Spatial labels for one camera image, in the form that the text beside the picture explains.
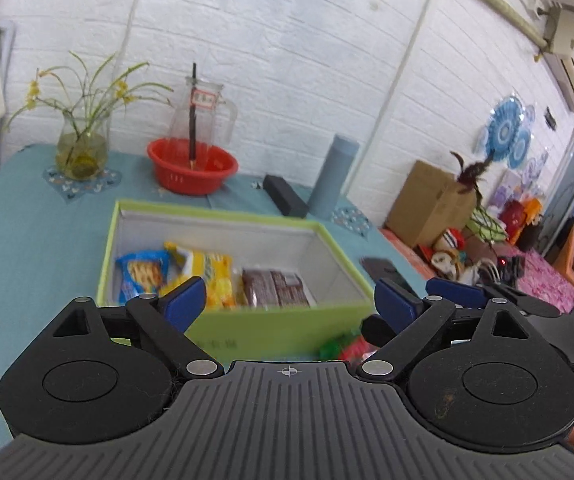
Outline orange triangular object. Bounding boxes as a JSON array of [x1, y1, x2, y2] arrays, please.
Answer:
[[552, 222, 574, 296]]

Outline glass vase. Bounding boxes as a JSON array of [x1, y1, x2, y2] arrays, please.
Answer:
[[57, 110, 110, 181]]

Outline black straw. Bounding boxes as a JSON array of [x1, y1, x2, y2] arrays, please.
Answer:
[[188, 62, 198, 168]]

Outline dark phone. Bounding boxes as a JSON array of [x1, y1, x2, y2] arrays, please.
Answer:
[[359, 256, 408, 291]]

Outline red plastic basin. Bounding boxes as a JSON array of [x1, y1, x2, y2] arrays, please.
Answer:
[[147, 137, 239, 196]]

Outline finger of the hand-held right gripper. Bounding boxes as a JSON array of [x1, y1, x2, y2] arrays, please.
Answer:
[[426, 278, 562, 317], [361, 314, 398, 349]]

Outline green snack packet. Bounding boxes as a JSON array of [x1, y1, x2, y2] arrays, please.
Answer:
[[319, 332, 362, 361]]

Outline brown snack packet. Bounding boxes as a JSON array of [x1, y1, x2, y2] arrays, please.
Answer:
[[239, 267, 318, 309]]

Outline yellow flower plant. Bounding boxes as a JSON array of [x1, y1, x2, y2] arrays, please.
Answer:
[[4, 50, 175, 151]]

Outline brown cardboard box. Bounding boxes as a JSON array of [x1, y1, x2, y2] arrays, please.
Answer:
[[384, 160, 478, 249]]

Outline grey-blue bottle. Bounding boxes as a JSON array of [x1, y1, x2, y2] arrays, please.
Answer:
[[308, 134, 360, 220]]

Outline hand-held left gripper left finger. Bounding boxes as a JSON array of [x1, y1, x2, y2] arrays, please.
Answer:
[[52, 276, 226, 379]]

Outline thin white wall cable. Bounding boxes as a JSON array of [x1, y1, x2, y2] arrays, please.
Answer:
[[119, 0, 158, 61]]

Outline white wall conduit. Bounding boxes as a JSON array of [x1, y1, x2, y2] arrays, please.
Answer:
[[354, 0, 440, 211]]

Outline patterned coaster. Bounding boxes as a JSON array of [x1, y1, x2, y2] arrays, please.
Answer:
[[42, 162, 122, 203], [331, 205, 372, 236]]

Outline blue snack packet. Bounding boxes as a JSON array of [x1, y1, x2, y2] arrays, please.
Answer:
[[115, 250, 170, 306]]

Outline dark feather toy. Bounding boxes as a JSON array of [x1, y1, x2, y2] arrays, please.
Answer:
[[449, 150, 495, 211]]

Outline glass pitcher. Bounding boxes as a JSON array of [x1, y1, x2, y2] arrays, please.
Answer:
[[167, 75, 238, 161]]

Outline yellow snack packet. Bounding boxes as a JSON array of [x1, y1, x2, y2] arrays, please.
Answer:
[[159, 241, 238, 311]]

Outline blue paper decorations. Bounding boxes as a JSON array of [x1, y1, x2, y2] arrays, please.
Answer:
[[477, 92, 538, 168]]

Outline pile of toys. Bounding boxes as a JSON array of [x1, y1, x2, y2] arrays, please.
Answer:
[[419, 195, 548, 286]]

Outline black case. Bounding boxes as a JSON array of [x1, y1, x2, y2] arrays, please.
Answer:
[[263, 174, 310, 218]]

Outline pink patterned cloth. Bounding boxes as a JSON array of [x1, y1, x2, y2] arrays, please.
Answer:
[[497, 245, 574, 316]]

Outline red date packet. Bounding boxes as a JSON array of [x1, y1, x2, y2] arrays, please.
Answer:
[[342, 337, 374, 363]]

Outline green cardboard box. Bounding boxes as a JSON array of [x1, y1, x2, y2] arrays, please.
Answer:
[[96, 199, 375, 363]]

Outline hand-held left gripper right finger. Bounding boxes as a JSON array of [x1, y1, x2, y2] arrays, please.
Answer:
[[359, 279, 568, 381]]

